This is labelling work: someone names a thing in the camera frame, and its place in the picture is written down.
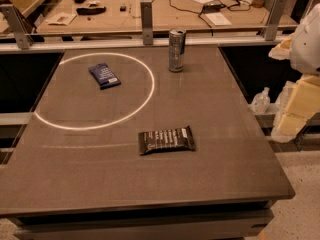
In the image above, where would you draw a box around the white paper card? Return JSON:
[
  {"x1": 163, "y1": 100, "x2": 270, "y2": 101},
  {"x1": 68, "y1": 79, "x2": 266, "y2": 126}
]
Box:
[{"x1": 206, "y1": 12, "x2": 231, "y2": 26}]

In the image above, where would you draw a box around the blue rxbar blueberry bar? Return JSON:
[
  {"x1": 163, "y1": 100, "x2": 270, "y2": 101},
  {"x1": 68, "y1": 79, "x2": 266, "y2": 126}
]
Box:
[{"x1": 88, "y1": 63, "x2": 121, "y2": 90}]

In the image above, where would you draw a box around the right metal bracket post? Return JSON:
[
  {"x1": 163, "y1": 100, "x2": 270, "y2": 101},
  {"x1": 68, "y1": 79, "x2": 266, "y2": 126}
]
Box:
[{"x1": 262, "y1": 0, "x2": 287, "y2": 41}]

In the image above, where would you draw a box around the silver blue drink can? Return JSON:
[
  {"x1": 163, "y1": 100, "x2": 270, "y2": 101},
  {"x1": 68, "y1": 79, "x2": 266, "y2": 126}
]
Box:
[{"x1": 169, "y1": 28, "x2": 186, "y2": 72}]

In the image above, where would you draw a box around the middle metal bracket post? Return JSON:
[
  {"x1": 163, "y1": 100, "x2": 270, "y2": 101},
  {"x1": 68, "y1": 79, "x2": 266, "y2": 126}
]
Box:
[{"x1": 140, "y1": 1, "x2": 153, "y2": 45}]

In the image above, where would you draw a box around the clear plastic bottle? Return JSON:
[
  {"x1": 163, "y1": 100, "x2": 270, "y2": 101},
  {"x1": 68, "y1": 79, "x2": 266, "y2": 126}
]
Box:
[{"x1": 251, "y1": 87, "x2": 270, "y2": 114}]

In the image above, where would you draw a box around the small black block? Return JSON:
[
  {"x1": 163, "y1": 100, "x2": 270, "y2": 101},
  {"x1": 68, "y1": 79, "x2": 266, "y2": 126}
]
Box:
[{"x1": 120, "y1": 5, "x2": 127, "y2": 11}]

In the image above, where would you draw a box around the black power adapter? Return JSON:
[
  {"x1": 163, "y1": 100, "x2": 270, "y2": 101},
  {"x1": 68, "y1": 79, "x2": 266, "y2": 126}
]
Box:
[{"x1": 203, "y1": 2, "x2": 224, "y2": 13}]

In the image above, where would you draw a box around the tan envelope paper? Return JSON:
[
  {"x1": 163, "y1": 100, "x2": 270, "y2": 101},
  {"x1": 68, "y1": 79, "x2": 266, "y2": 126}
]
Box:
[{"x1": 46, "y1": 12, "x2": 76, "y2": 26}]

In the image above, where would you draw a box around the metal bracket post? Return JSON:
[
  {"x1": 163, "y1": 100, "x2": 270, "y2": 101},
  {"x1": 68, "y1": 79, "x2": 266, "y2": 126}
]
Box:
[
  {"x1": 262, "y1": 0, "x2": 287, "y2": 41},
  {"x1": 0, "y1": 4, "x2": 33, "y2": 50},
  {"x1": 140, "y1": 1, "x2": 153, "y2": 45}
]

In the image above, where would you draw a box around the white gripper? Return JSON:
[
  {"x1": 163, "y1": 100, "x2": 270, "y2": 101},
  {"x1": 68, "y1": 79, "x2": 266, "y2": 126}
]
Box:
[{"x1": 268, "y1": 4, "x2": 320, "y2": 143}]

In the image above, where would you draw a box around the black cable on desk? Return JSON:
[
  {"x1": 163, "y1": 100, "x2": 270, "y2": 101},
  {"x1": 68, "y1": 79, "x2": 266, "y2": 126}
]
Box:
[{"x1": 168, "y1": 0, "x2": 252, "y2": 29}]

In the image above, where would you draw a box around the left metal bracket post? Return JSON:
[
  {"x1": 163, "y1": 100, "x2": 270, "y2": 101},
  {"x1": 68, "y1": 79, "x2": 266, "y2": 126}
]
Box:
[{"x1": 0, "y1": 4, "x2": 33, "y2": 50}]

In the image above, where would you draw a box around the black flat device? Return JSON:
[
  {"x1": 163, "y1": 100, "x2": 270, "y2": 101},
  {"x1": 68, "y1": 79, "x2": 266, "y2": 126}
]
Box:
[{"x1": 76, "y1": 7, "x2": 107, "y2": 15}]

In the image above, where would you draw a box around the black rxbar chocolate bar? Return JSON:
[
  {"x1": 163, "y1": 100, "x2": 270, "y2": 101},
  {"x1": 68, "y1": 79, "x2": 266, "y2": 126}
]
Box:
[{"x1": 138, "y1": 126, "x2": 196, "y2": 155}]

